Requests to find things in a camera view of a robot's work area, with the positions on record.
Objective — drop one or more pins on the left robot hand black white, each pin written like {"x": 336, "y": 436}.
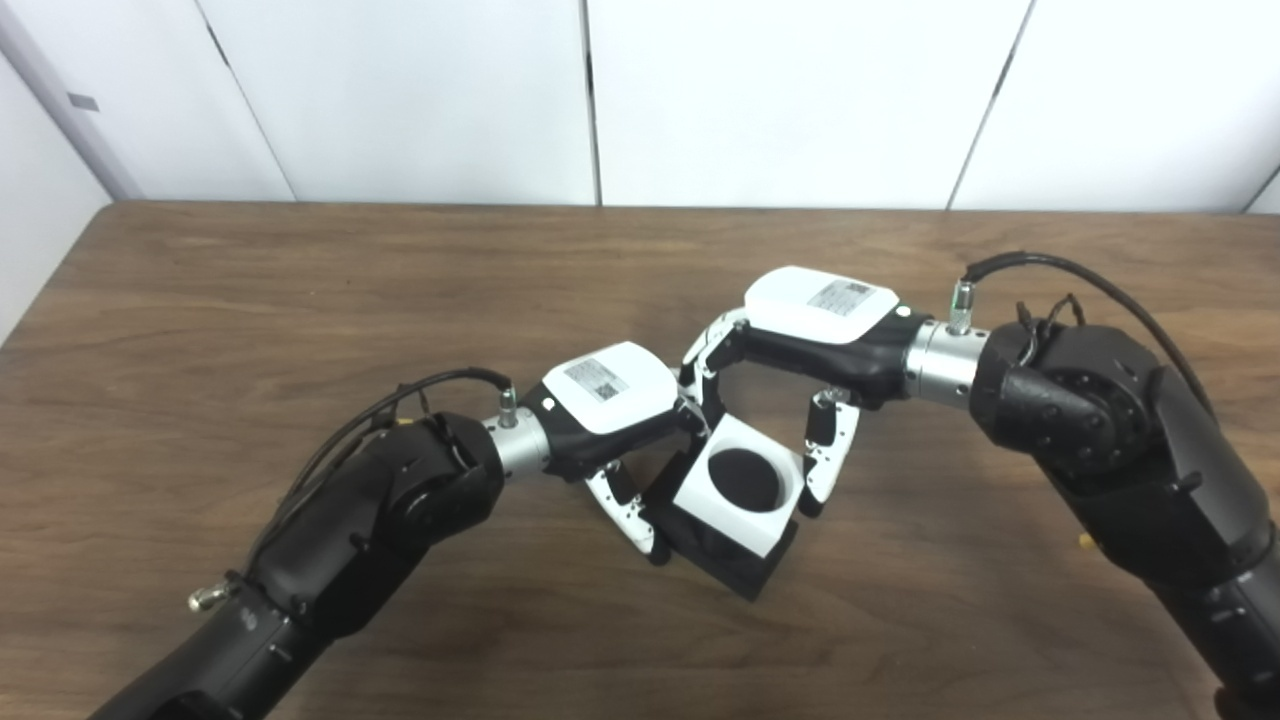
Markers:
{"x": 610, "y": 390}

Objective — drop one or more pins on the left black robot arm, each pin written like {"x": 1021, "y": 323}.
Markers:
{"x": 350, "y": 540}

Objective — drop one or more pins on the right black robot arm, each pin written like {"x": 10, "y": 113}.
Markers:
{"x": 1120, "y": 440}

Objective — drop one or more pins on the black peg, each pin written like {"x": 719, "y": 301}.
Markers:
{"x": 735, "y": 570}

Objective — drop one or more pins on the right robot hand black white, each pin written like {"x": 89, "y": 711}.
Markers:
{"x": 820, "y": 310}

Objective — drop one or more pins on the white square piece with hole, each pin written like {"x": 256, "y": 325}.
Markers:
{"x": 730, "y": 525}

